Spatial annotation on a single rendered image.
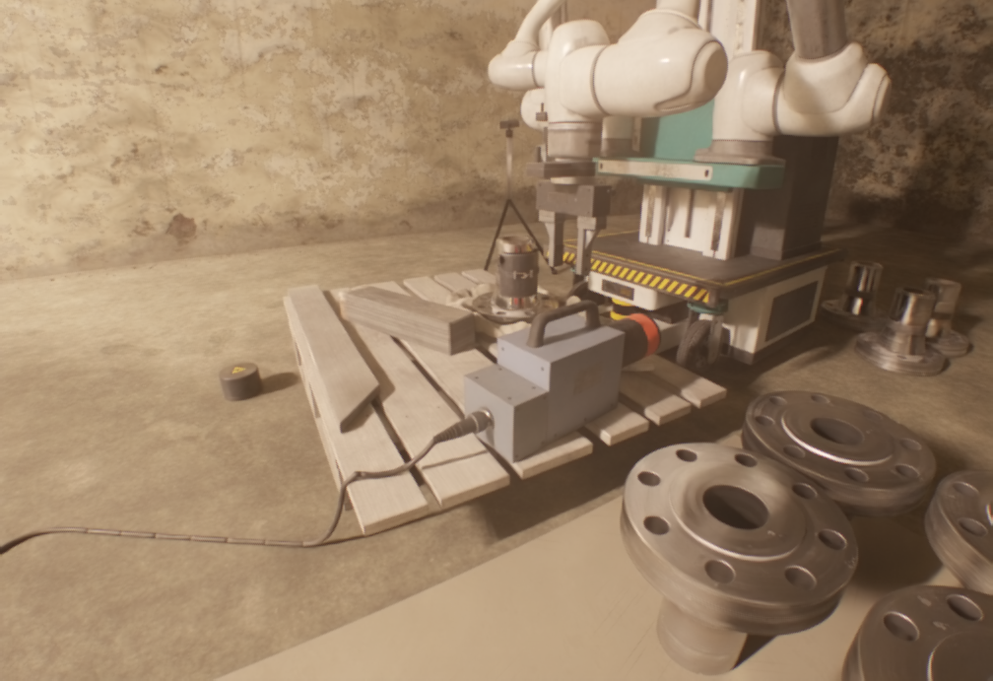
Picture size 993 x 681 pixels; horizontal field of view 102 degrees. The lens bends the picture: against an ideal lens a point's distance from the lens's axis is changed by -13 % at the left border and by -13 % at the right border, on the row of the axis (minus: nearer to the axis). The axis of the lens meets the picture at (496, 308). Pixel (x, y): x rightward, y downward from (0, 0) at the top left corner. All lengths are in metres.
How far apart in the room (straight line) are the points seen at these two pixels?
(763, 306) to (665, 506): 0.95
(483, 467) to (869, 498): 0.55
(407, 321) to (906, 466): 1.05
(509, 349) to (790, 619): 0.55
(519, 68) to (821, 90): 0.75
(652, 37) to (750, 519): 0.62
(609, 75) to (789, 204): 1.05
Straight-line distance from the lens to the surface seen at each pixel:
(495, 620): 0.77
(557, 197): 0.81
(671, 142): 1.62
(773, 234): 1.67
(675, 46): 0.67
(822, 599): 0.58
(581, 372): 0.84
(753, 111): 1.32
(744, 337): 1.51
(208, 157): 3.43
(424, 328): 1.21
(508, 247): 1.30
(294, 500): 1.03
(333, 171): 3.48
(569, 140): 0.77
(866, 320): 2.19
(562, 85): 0.77
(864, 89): 1.25
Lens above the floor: 0.65
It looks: 19 degrees down
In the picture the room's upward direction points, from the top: straight up
